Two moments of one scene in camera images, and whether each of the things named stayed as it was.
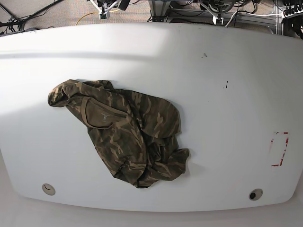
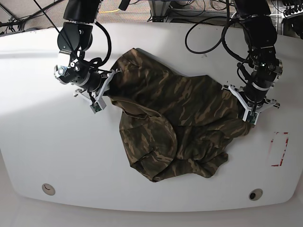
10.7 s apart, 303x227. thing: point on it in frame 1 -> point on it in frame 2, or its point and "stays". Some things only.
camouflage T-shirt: (136, 135) -> (172, 126)
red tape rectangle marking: (286, 143) stays
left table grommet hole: (48, 189) stays
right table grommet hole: (255, 194) stays
